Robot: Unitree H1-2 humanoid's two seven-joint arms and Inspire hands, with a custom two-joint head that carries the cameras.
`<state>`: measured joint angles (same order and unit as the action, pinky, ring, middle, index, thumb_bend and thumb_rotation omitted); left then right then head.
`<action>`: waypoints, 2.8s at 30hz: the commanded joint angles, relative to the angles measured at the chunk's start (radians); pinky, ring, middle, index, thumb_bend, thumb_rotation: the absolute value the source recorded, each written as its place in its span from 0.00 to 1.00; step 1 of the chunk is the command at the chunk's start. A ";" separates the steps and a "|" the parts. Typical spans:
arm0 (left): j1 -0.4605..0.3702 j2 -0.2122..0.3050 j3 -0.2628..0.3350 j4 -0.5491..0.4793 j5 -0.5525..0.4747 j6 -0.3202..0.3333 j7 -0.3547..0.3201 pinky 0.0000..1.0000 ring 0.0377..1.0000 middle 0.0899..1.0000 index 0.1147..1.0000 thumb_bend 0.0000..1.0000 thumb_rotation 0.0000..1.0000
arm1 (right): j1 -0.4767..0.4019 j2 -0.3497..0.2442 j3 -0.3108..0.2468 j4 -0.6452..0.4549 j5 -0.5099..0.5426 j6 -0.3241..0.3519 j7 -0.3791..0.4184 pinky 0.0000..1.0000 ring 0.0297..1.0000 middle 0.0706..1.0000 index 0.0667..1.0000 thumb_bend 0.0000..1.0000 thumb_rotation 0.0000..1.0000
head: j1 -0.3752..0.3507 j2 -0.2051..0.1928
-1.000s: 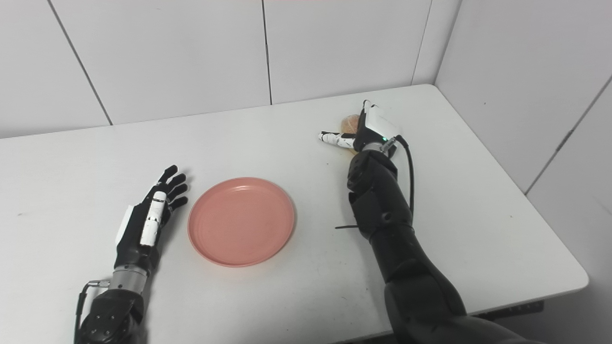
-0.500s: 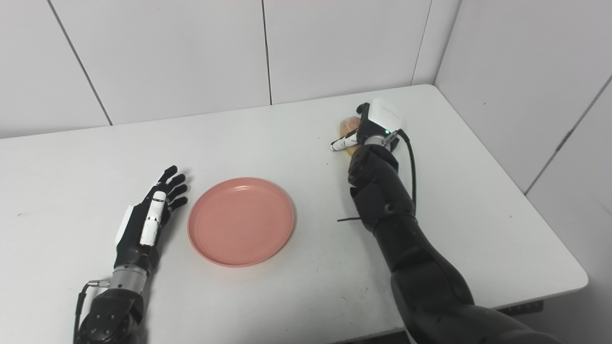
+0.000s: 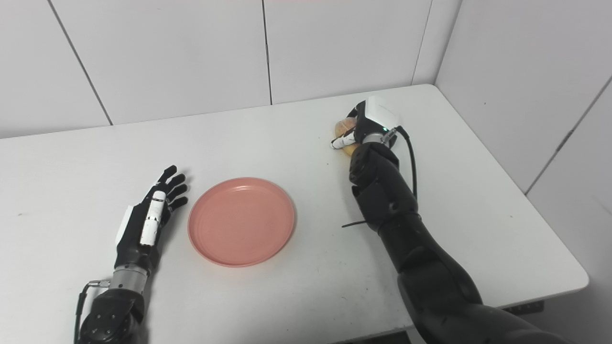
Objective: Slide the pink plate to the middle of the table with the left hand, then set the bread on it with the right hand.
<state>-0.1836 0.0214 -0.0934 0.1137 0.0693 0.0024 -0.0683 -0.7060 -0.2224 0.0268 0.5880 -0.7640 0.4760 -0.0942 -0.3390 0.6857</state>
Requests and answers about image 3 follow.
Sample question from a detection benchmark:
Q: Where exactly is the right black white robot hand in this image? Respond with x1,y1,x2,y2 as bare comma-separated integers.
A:
330,96,401,150

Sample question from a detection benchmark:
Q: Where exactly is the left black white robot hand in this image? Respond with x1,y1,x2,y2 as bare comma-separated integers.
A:
114,165,189,276

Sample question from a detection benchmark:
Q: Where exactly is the golden bread roll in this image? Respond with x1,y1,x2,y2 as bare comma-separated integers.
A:
333,118,359,157

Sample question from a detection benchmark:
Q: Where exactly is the pink round plate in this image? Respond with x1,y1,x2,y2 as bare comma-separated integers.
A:
187,177,296,268

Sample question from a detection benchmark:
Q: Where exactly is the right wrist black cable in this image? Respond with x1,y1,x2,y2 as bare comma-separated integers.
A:
382,125,418,200

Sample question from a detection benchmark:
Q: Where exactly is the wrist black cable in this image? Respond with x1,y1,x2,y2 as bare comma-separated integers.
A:
73,279,112,344
382,125,418,200

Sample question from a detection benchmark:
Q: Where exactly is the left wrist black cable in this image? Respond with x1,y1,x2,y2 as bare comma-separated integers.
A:
73,279,112,344

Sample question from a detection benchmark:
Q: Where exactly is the black table frame bar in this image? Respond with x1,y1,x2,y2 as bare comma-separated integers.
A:
502,300,545,316

